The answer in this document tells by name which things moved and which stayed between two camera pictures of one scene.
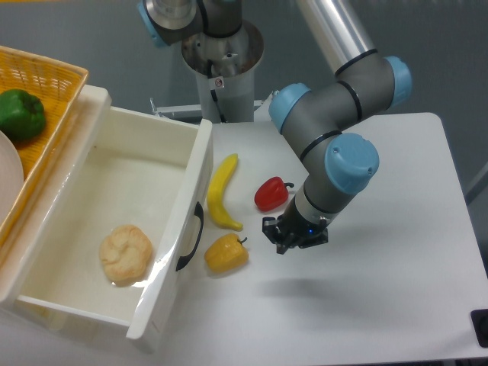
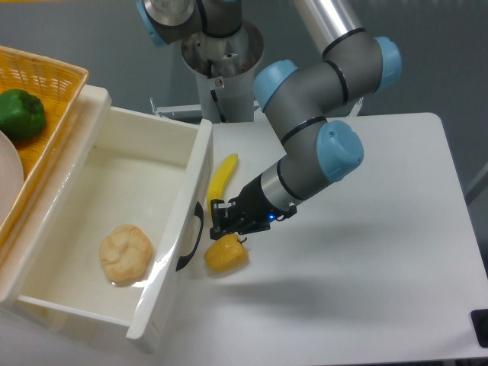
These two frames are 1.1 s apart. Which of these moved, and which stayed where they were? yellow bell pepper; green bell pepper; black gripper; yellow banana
Moved: black gripper
Stayed: green bell pepper; yellow banana; yellow bell pepper
